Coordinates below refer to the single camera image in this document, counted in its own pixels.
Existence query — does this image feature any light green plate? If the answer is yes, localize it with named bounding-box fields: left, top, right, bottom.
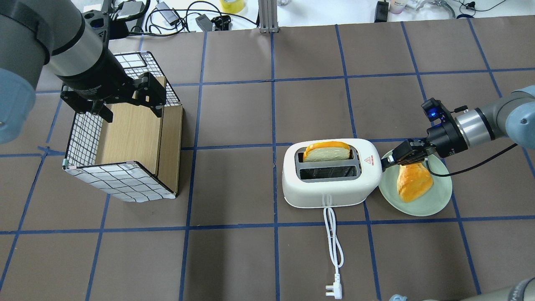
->
left=379, top=156, right=453, bottom=217

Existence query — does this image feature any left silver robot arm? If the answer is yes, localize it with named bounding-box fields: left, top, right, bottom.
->
left=0, top=0, right=166, bottom=143

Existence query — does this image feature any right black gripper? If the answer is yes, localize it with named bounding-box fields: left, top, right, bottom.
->
left=381, top=98, right=468, bottom=171

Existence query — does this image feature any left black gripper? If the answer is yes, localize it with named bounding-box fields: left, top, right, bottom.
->
left=59, top=49, right=166, bottom=122

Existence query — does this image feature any black power adapter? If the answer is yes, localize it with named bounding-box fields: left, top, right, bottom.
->
left=373, top=0, right=389, bottom=23

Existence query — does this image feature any yellow tape roll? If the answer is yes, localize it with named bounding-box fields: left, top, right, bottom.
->
left=220, top=0, right=246, bottom=14

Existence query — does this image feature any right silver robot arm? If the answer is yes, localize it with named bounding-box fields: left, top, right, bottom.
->
left=381, top=86, right=535, bottom=171

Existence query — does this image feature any wooden box with grid cloth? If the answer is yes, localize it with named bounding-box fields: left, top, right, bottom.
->
left=62, top=51, right=183, bottom=202

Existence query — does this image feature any white two-slot toaster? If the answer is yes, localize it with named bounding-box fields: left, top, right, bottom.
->
left=282, top=138, right=382, bottom=208

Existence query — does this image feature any bread slice in toaster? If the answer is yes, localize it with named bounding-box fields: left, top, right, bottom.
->
left=303, top=141, right=351, bottom=163

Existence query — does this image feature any white toaster power cable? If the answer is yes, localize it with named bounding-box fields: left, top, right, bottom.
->
left=322, top=194, right=344, bottom=300

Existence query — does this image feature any aluminium frame post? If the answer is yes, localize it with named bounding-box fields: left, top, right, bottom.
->
left=258, top=0, right=279, bottom=33

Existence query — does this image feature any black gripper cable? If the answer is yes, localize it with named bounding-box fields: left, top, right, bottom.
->
left=424, top=143, right=519, bottom=178

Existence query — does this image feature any white purple cup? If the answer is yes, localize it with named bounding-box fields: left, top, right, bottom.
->
left=389, top=0, right=408, bottom=15

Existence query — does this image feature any orange bread on plate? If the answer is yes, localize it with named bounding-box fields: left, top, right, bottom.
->
left=396, top=163, right=434, bottom=203

